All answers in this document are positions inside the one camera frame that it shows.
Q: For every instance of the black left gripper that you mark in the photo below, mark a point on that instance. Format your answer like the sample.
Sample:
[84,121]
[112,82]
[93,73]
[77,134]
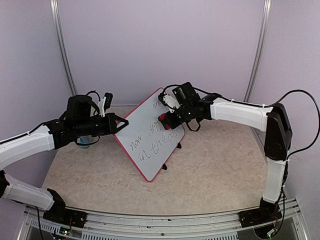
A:
[111,128]

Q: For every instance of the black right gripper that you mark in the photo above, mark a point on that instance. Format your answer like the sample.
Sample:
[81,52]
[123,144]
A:
[173,124]

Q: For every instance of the red black whiteboard eraser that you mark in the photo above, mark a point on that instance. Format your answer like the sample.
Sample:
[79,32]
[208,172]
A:
[163,120]

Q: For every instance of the pink framed whiteboard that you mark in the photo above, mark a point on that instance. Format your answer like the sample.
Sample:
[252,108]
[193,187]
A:
[145,141]

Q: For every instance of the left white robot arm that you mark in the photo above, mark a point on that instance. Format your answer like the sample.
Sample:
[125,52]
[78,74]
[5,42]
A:
[82,117]

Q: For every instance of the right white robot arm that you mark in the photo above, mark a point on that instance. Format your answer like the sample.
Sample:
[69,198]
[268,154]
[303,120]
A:
[268,124]

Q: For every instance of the light blue ceramic mug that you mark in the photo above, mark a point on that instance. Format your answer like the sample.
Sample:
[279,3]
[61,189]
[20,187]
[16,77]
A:
[83,142]

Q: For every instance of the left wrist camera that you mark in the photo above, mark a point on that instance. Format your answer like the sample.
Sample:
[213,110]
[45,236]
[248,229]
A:
[105,103]

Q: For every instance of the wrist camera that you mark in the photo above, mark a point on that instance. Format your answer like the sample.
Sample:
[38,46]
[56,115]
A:
[168,101]
[105,103]

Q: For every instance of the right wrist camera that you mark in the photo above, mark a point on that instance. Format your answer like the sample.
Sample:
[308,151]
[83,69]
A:
[168,101]

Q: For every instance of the left aluminium frame post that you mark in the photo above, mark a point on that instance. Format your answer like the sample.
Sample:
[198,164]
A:
[55,11]

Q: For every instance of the aluminium frame post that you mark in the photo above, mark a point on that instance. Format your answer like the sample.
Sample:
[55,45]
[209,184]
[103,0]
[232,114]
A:
[55,11]
[259,49]

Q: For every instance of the right aluminium frame post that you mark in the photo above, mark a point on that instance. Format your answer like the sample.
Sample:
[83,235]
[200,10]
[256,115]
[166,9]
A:
[259,49]

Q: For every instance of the front aluminium rail base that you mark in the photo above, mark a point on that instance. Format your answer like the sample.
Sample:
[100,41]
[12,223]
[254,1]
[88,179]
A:
[212,226]

